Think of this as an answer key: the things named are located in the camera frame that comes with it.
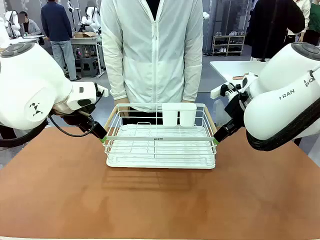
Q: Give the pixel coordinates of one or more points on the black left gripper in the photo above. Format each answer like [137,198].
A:
[75,119]

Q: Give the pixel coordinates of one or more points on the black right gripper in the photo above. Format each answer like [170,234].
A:
[236,107]

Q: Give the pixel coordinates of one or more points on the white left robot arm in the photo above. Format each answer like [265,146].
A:
[30,82]

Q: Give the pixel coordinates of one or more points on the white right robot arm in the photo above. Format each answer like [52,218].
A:
[280,105]

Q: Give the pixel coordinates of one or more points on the clear plastic bag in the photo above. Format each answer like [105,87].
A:
[220,113]

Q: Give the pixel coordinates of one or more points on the white cutlery holder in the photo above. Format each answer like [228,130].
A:
[178,113]

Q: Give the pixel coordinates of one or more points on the white side table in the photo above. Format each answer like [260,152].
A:
[232,68]

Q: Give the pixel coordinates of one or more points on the grey step stool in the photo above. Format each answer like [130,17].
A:
[88,66]

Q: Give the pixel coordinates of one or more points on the white drain tray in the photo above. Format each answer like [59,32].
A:
[160,163]

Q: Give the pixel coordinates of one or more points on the shoe rack with shoes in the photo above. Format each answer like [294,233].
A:
[228,46]

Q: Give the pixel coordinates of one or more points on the background work table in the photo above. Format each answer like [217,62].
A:
[86,41]

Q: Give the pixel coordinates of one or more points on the cardboard box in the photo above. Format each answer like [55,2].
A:
[85,34]

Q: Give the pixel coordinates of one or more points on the person in white jacket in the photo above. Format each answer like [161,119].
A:
[152,50]

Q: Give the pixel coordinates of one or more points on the person in navy jacket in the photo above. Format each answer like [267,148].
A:
[58,27]

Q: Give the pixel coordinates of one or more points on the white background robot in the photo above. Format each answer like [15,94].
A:
[93,18]
[11,22]

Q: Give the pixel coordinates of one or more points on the person in black coat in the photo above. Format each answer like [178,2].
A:
[272,27]

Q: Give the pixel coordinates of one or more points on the seated person grey hoodie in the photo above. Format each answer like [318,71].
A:
[30,26]

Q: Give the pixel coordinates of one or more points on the person in green top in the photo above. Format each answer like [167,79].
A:
[313,22]

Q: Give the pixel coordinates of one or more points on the person in cream top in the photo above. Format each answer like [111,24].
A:
[302,10]

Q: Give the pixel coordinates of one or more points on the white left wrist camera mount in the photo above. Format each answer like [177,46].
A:
[102,90]

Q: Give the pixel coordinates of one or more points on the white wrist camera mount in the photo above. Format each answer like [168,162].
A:
[102,90]
[218,91]

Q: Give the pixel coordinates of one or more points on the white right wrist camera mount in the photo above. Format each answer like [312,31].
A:
[218,91]

